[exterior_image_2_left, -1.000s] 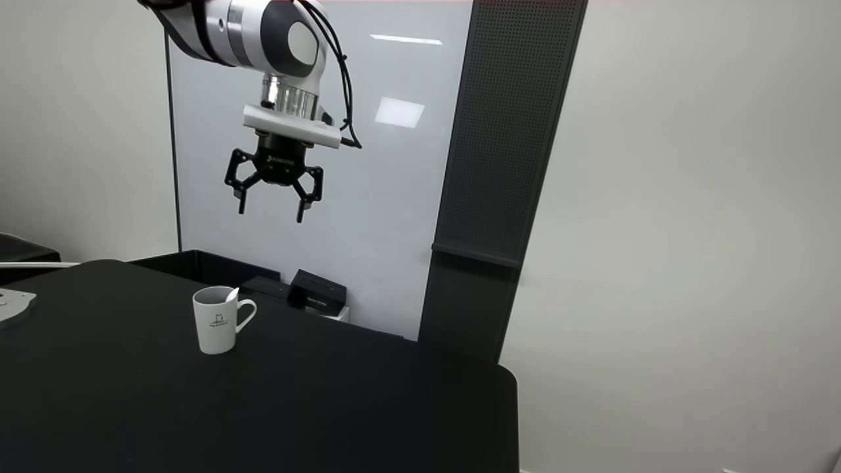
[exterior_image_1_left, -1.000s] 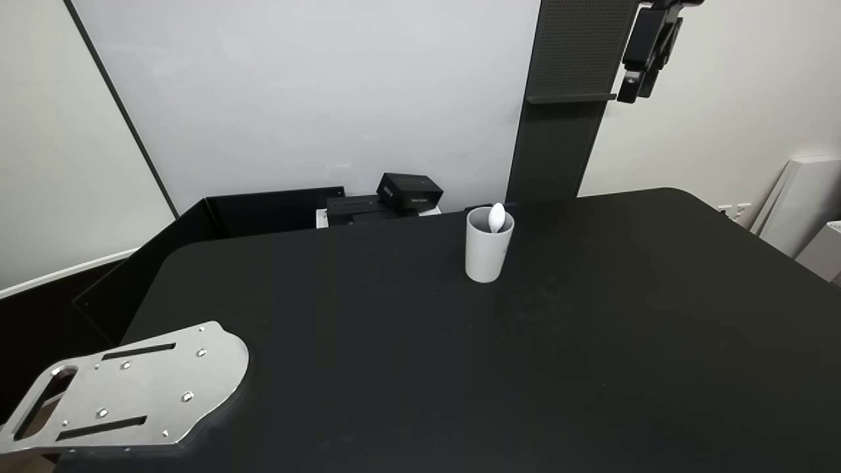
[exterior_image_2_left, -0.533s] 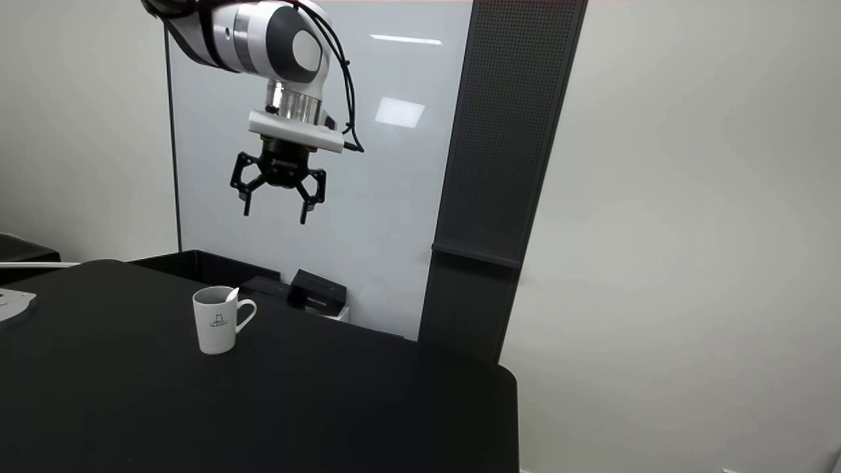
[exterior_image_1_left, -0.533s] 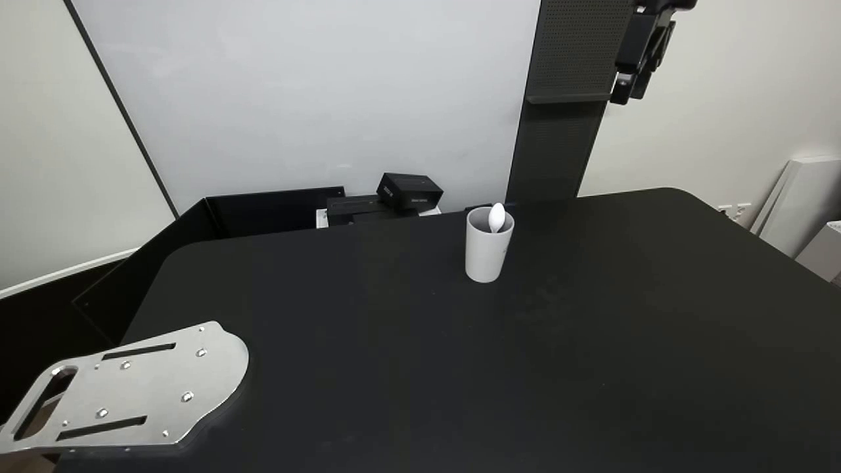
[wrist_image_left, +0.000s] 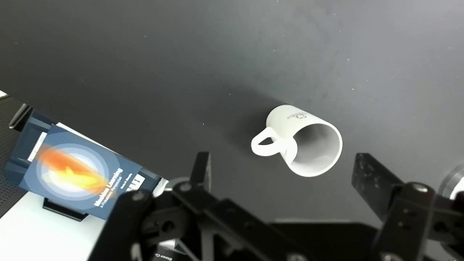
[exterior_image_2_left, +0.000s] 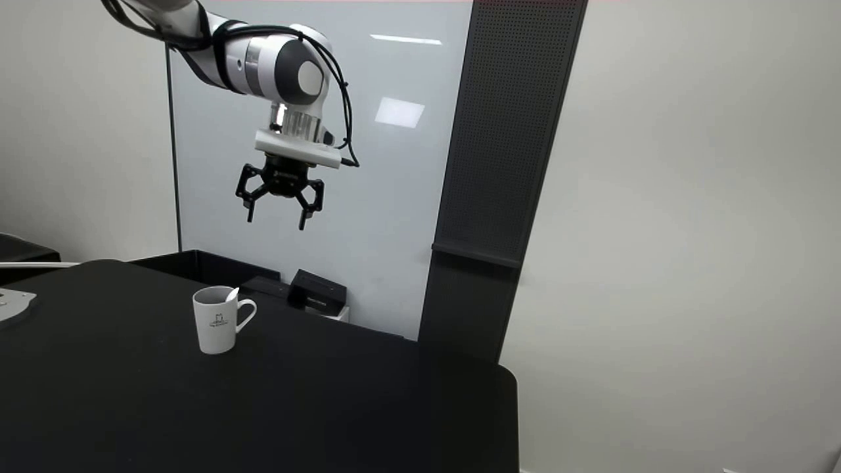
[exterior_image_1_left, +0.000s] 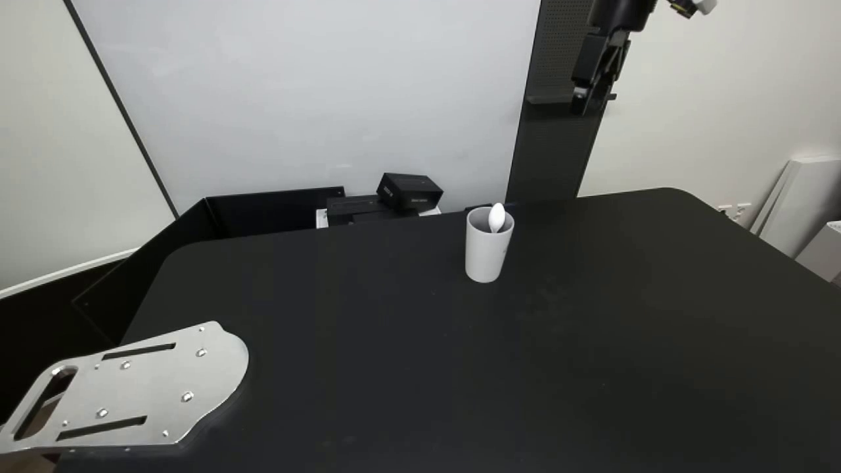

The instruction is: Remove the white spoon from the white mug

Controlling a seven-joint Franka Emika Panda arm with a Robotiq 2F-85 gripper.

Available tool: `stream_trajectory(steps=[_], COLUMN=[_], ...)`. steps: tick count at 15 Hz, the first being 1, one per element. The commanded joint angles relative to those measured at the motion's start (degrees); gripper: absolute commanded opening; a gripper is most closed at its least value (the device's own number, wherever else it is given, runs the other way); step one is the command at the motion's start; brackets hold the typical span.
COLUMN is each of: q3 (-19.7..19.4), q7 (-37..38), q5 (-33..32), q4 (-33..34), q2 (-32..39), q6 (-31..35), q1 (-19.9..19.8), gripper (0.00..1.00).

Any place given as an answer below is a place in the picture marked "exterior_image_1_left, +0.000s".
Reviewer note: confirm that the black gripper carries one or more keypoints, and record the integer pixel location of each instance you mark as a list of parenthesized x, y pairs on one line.
[(618, 21)]

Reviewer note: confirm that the white plastic spoon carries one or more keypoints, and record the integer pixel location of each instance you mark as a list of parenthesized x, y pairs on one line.
[(497, 217)]

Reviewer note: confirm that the white mug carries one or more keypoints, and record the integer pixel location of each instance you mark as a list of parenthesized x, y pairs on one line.
[(487, 259)]

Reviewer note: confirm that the dark vertical pillar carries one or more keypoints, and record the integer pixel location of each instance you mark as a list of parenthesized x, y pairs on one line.
[(552, 148)]

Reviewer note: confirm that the white leaning board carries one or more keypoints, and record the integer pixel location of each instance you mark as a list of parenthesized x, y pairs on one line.
[(805, 201)]

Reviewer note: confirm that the flat black box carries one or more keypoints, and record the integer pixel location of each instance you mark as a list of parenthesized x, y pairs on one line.
[(350, 212)]

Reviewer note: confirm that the white board panel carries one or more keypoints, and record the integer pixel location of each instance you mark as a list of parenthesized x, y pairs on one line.
[(306, 87)]

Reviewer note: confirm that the silver metal mounting plate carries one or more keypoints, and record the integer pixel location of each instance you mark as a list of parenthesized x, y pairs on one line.
[(133, 385)]

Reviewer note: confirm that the white wall outlet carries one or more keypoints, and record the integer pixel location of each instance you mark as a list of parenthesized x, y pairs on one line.
[(733, 215)]

